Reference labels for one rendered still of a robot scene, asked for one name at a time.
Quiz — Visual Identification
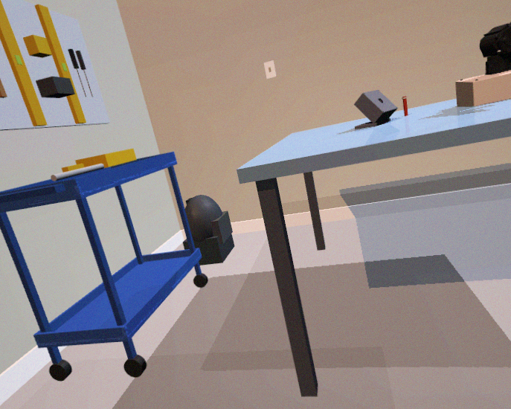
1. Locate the grey sloped panel with hole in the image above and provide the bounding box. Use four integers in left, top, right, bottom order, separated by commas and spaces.
354, 90, 397, 129

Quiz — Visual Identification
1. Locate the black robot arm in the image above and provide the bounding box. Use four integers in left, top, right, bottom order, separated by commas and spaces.
480, 22, 511, 75

